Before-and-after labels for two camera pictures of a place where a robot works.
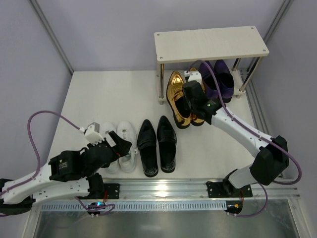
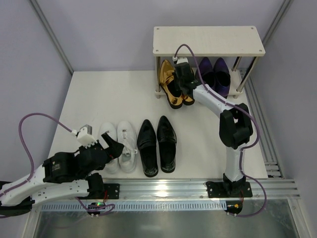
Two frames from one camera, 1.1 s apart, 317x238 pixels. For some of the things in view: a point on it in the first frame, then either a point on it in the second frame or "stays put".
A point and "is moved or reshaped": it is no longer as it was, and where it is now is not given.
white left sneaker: [106, 128] stays put
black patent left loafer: [146, 144] stays put
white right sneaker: [126, 130] stays put
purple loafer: [225, 81] is moved or reshaped
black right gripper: [192, 91] -> [183, 83]
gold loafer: [176, 100] -> [168, 82]
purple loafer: [210, 87] is moved or reshaped
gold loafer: [194, 121] is moved or reshaped
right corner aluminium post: [285, 7] stays put
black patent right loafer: [166, 137] stays put
